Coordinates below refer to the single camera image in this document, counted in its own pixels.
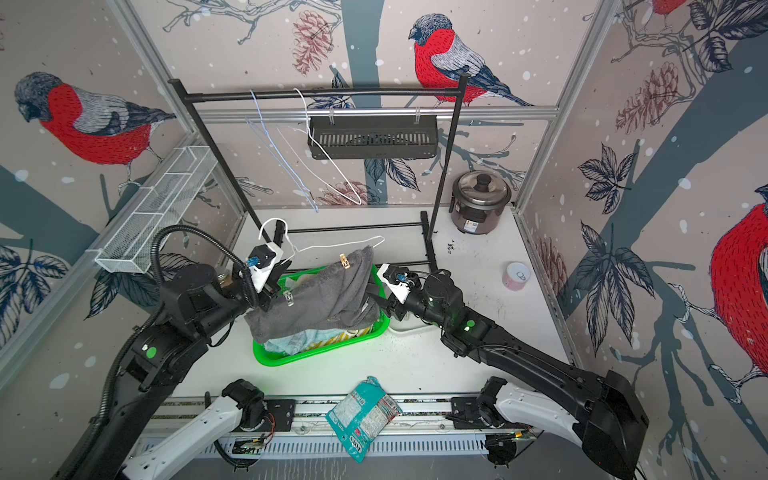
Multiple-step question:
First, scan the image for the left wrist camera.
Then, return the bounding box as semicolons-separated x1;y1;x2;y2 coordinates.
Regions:
246;242;283;293

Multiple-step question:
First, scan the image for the black clothes rack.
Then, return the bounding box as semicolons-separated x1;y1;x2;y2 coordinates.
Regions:
168;75;469;272

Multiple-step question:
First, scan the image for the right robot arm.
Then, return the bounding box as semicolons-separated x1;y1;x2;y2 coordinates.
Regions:
375;264;649;479

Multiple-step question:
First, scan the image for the teal snack packet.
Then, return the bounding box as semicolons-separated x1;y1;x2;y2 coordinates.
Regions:
325;376;402;463

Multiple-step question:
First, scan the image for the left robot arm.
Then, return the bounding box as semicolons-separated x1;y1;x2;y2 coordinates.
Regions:
53;262;259;479

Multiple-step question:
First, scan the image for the silver rice cooker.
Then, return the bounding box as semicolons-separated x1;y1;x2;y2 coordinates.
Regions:
449;170;512;235

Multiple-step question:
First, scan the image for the white wire hanger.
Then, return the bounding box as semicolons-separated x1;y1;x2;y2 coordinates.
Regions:
293;87;363;206
258;217;386;261

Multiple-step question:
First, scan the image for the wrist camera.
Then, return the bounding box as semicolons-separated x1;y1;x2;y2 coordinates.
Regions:
377;263;421;304
246;242;283;293

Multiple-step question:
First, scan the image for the white wire hanger front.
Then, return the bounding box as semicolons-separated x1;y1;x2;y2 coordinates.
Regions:
293;87;363;206

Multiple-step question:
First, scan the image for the pink cup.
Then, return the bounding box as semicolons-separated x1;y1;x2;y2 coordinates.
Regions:
502;261;532;291

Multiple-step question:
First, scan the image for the dark grey towel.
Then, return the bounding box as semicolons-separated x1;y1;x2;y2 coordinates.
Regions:
244;246;380;344

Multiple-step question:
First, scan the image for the light blue wire hanger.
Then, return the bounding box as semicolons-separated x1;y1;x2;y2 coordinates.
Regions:
245;90;319;213

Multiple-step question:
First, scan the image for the green plastic basket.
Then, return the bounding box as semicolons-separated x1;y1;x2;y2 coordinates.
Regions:
253;265;390;367

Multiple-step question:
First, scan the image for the orange clothespin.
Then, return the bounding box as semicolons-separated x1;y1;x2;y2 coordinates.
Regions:
339;254;351;270

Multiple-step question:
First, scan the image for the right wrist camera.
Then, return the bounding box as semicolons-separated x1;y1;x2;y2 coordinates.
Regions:
377;263;421;304

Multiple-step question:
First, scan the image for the white plastic tray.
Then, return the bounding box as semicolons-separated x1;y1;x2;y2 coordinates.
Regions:
388;314;439;336

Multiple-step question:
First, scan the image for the light blue towel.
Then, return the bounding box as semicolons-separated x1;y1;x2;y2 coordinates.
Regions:
263;330;340;356

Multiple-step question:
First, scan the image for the black perforated wall basket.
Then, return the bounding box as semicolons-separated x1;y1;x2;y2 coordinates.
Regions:
307;115;438;160

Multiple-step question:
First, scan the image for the white wire mesh shelf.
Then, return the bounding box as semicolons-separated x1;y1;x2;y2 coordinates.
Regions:
95;146;217;273

